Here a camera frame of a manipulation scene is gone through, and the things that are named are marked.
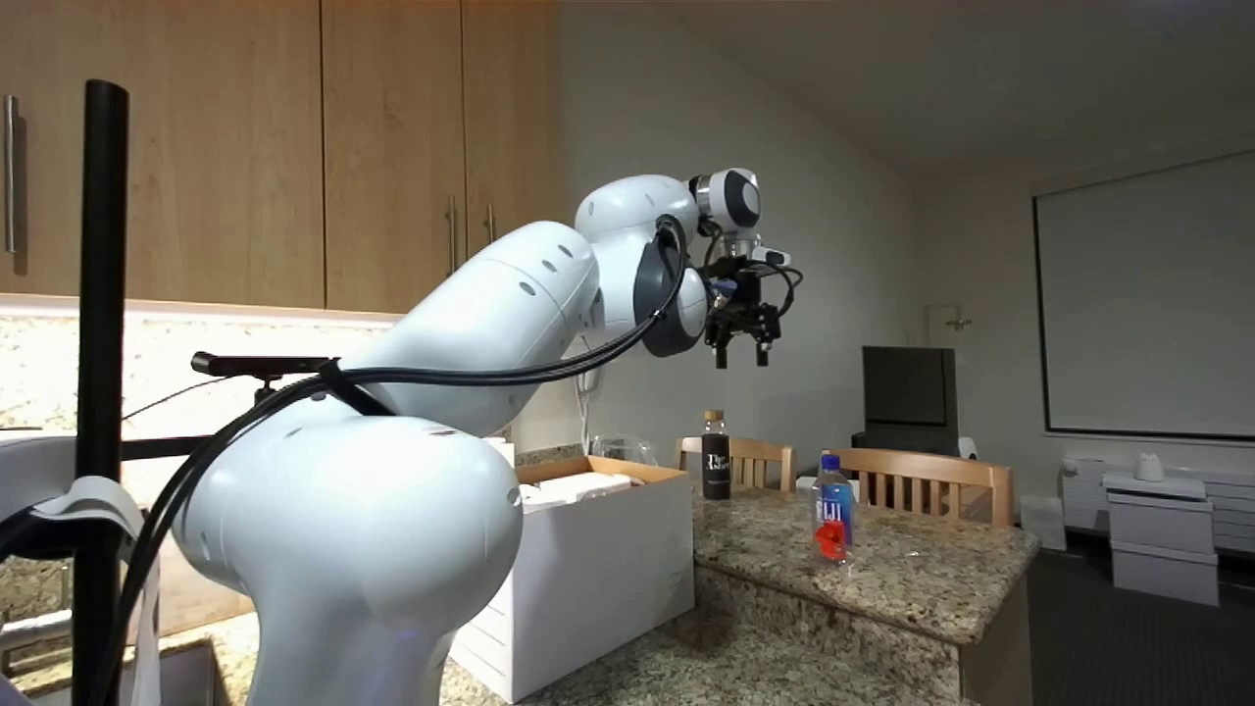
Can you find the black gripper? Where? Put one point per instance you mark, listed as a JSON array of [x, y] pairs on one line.
[[746, 299]]

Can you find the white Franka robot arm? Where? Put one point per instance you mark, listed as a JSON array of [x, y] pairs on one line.
[[367, 534]]

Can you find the dark bottle black label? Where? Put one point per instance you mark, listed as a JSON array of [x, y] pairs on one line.
[[714, 466]]

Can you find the clear bottle red blue label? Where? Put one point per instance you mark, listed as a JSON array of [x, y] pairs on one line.
[[833, 516]]

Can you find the plain white flat box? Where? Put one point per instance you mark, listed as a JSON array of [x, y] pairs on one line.
[[576, 487]]

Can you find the white cardboard box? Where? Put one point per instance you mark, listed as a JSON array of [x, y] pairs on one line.
[[590, 576]]

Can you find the small white floor box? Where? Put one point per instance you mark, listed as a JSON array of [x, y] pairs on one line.
[[1043, 521]]

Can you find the narrow wooden chair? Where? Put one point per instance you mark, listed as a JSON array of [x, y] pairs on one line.
[[773, 462]]

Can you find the black monitor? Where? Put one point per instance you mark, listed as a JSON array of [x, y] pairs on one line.
[[908, 390]]

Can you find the wide wooden chair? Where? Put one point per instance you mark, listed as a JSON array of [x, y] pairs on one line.
[[926, 482]]

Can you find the white projection screen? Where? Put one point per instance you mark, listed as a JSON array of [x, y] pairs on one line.
[[1150, 299]]

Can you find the white cup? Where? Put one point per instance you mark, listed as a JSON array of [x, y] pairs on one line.
[[1150, 470]]

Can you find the white drawer unit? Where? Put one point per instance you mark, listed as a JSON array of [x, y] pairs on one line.
[[1164, 545]]

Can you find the black horizontal clamp bar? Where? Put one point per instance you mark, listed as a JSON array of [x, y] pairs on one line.
[[250, 364]]

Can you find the white low sideboard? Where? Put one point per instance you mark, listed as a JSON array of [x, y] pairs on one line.
[[1236, 504]]

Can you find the black stand pole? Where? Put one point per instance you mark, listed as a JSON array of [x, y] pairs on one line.
[[103, 262]]

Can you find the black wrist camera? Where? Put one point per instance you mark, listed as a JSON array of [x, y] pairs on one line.
[[712, 278]]

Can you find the wooden wall cabinets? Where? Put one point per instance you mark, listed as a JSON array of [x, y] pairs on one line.
[[394, 133]]

